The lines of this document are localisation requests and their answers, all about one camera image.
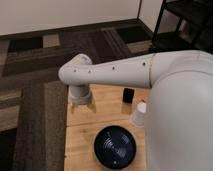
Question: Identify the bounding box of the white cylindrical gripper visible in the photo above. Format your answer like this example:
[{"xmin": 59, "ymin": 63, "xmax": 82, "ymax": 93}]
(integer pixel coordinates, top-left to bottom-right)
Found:
[{"xmin": 69, "ymin": 85, "xmax": 96, "ymax": 113}]

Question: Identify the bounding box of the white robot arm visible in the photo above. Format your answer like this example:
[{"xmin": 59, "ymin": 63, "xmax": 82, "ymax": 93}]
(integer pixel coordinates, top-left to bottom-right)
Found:
[{"xmin": 58, "ymin": 50, "xmax": 213, "ymax": 171}]

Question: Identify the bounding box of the black metal shelf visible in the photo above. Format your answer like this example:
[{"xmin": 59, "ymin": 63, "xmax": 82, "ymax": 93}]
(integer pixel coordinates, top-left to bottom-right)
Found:
[{"xmin": 151, "ymin": 0, "xmax": 213, "ymax": 52}]

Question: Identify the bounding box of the dark blue bowl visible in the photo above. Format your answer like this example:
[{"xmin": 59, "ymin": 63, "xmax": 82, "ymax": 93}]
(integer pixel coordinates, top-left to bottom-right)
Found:
[{"xmin": 94, "ymin": 125, "xmax": 136, "ymax": 170}]

